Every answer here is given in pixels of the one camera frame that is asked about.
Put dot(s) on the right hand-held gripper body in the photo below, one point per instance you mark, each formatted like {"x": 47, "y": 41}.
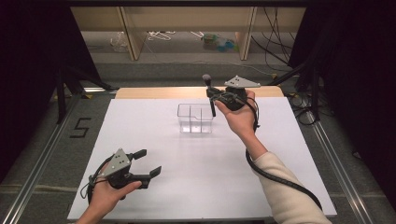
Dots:
{"x": 236, "y": 93}

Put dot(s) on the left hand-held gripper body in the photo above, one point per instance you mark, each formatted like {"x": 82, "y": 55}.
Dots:
{"x": 118, "y": 166}

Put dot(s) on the black makeup brush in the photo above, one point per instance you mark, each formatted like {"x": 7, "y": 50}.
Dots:
{"x": 208, "y": 81}

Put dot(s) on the clear plastic organizer box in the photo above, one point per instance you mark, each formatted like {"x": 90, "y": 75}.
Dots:
{"x": 195, "y": 118}

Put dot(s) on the person's right hand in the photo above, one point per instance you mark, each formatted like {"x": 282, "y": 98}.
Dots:
{"x": 241, "y": 118}

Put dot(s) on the person's left hand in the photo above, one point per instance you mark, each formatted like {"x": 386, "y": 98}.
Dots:
{"x": 106, "y": 197}

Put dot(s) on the white table board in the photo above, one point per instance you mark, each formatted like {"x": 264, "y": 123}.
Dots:
{"x": 186, "y": 174}

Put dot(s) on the colourful plastic bag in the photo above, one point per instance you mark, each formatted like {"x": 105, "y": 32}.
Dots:
{"x": 219, "y": 43}

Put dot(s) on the wooden table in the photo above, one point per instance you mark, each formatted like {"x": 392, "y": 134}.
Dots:
{"x": 162, "y": 92}

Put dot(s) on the wooden shelf unit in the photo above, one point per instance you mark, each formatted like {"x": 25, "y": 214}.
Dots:
{"x": 193, "y": 18}

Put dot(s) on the black stand legs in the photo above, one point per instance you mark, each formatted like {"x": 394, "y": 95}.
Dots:
{"x": 315, "y": 93}
{"x": 62, "y": 93}

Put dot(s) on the clear plastic bag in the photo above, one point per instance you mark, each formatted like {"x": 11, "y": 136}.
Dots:
{"x": 119, "y": 42}

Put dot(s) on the metal floor rail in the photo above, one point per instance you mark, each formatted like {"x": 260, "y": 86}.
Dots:
{"x": 339, "y": 168}
{"x": 34, "y": 180}

